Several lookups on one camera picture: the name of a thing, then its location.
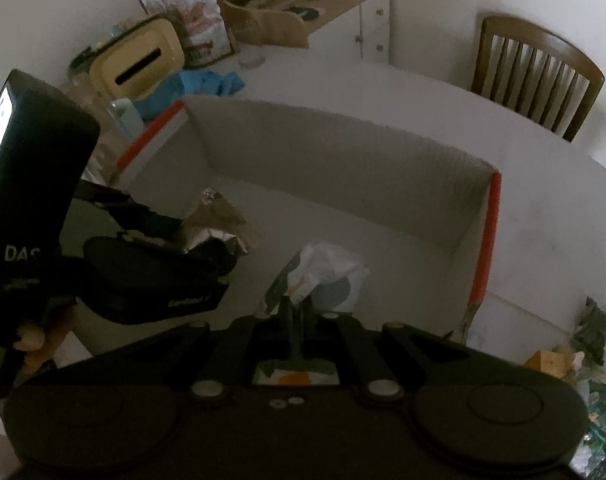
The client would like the brown wooden chair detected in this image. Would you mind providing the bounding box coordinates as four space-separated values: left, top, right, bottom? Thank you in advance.
471 14 605 143

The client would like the small black seaweed packet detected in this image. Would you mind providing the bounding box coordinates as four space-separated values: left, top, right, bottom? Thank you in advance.
571 297 606 366

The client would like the white plastic bag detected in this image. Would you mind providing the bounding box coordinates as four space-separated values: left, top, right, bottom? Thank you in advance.
253 240 369 387

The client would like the yellow small box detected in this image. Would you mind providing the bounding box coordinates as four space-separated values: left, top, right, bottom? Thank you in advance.
524 350 574 379

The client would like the brown cardboard box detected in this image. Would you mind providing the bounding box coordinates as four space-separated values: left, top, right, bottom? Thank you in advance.
222 0 309 49

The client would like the yellow tissue box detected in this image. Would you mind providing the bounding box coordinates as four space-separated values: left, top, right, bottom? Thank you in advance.
89 16 185 101

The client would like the silver foil snack packet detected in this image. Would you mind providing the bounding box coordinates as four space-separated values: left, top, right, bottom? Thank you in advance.
181 188 261 257

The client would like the white cabinet with wood top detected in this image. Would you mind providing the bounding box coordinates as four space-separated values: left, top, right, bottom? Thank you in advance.
260 0 391 65

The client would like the blue cloth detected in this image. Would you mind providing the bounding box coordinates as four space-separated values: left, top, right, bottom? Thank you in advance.
132 70 245 122

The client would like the red white printed bag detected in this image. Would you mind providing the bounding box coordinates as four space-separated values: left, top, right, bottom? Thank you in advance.
138 0 233 68

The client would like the red and white cardboard box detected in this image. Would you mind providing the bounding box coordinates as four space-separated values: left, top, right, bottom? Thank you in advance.
72 93 504 356

